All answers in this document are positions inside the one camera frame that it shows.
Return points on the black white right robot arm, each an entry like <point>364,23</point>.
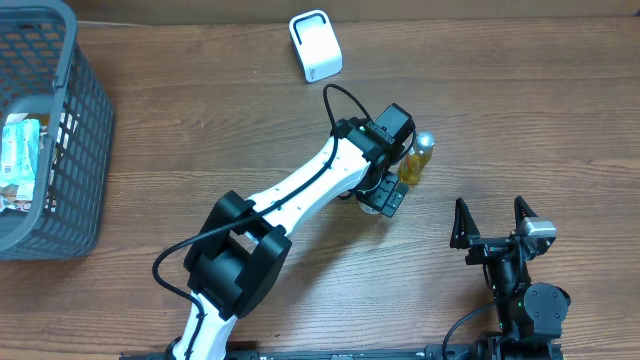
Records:
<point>530,315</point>

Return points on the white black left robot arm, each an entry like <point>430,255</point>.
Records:
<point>236,258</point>

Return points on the green lid white jar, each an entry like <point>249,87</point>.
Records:
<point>368,208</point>

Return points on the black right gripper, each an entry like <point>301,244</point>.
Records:
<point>465,235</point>

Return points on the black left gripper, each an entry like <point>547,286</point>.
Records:
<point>375,195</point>

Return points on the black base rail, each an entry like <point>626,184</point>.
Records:
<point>430,352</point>

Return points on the teal wet wipes pack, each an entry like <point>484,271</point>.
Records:
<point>19,152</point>

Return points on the yellow liquid bottle silver cap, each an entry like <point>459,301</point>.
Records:
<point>415,161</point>

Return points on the grey plastic mesh basket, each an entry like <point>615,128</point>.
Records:
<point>44,72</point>

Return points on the brown snack pouch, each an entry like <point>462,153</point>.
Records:
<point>17,197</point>

